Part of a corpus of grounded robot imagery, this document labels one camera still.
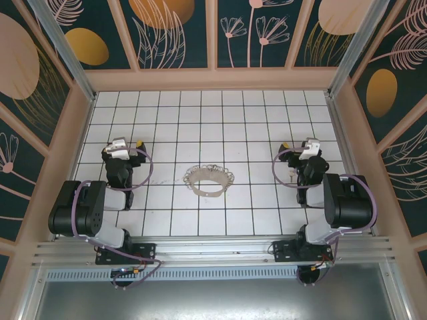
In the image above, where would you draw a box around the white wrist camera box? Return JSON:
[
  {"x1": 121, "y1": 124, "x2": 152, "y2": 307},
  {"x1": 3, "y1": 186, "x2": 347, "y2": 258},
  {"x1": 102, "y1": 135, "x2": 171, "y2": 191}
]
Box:
[
  {"x1": 105, "y1": 137, "x2": 130, "y2": 159},
  {"x1": 298, "y1": 137, "x2": 322, "y2": 162}
]

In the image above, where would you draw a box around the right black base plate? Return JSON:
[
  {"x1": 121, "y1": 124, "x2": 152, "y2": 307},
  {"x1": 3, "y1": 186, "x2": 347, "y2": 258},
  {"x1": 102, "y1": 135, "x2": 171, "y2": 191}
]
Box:
[{"x1": 272, "y1": 239, "x2": 335, "y2": 265}]

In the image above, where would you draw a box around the silver chain necklace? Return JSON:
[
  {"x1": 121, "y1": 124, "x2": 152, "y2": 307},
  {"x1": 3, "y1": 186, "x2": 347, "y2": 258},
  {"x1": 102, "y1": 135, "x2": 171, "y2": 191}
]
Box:
[{"x1": 182, "y1": 163, "x2": 234, "y2": 198}]

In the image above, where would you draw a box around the aluminium mounting rail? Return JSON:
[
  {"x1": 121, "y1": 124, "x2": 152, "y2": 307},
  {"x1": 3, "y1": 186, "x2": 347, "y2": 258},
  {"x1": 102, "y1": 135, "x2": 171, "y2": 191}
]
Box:
[{"x1": 31, "y1": 235, "x2": 398, "y2": 268}]

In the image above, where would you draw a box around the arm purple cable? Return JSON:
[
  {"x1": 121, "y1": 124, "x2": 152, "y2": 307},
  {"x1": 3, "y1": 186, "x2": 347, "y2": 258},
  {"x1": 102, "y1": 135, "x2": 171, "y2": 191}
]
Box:
[
  {"x1": 71, "y1": 148, "x2": 163, "y2": 290},
  {"x1": 272, "y1": 149, "x2": 378, "y2": 288}
]

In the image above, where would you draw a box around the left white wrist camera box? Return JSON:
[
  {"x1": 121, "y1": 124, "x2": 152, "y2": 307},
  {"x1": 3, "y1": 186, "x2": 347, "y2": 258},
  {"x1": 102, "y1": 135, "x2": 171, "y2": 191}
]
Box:
[{"x1": 105, "y1": 137, "x2": 130, "y2": 159}]

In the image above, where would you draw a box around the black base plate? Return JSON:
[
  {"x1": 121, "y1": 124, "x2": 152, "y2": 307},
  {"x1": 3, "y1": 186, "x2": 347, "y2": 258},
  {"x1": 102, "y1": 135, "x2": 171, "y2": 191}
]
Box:
[
  {"x1": 95, "y1": 242, "x2": 157, "y2": 266},
  {"x1": 272, "y1": 239, "x2": 335, "y2": 265}
]

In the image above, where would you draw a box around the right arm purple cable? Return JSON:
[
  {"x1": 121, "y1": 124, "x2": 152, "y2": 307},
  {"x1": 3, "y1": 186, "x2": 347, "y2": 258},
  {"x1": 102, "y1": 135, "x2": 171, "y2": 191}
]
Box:
[{"x1": 272, "y1": 149, "x2": 378, "y2": 288}]

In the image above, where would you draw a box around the aluminium corner post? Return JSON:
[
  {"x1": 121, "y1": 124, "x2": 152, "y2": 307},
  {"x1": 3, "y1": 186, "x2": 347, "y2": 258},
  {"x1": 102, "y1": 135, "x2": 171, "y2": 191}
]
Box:
[
  {"x1": 326, "y1": 0, "x2": 400, "y2": 98},
  {"x1": 27, "y1": 0, "x2": 98, "y2": 103}
]

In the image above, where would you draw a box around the grey metal sheet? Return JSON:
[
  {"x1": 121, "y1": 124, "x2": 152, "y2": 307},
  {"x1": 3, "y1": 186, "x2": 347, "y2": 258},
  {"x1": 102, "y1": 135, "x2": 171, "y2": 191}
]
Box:
[{"x1": 19, "y1": 279, "x2": 412, "y2": 320}]

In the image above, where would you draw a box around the aluminium side rail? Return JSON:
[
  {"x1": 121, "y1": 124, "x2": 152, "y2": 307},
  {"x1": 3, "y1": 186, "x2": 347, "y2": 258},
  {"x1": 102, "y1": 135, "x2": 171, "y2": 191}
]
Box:
[{"x1": 324, "y1": 91, "x2": 380, "y2": 237}]

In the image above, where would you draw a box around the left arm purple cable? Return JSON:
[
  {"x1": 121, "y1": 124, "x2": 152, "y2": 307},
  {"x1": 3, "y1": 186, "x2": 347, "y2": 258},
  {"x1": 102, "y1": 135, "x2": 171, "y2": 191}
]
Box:
[{"x1": 71, "y1": 148, "x2": 163, "y2": 290}]

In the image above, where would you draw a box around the small electronics board with wires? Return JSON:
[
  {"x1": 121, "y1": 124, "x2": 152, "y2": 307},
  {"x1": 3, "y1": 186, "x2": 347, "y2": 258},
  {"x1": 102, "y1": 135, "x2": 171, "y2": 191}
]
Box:
[
  {"x1": 111, "y1": 267, "x2": 141, "y2": 279},
  {"x1": 310, "y1": 260, "x2": 336, "y2": 272}
]

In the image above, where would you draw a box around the slotted grey cable duct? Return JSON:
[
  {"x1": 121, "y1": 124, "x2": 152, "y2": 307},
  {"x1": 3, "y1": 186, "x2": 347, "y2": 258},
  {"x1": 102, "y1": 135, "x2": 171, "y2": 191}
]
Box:
[{"x1": 45, "y1": 269, "x2": 388, "y2": 281}]

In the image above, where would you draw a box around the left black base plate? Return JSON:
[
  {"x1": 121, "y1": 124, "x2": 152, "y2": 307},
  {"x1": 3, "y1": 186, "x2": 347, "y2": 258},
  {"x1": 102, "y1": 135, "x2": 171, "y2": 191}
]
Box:
[{"x1": 95, "y1": 242, "x2": 157, "y2": 266}]

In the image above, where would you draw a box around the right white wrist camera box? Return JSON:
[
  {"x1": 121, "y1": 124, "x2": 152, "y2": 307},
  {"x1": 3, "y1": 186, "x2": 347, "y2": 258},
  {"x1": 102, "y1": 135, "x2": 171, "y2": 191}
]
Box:
[{"x1": 298, "y1": 137, "x2": 322, "y2": 162}]

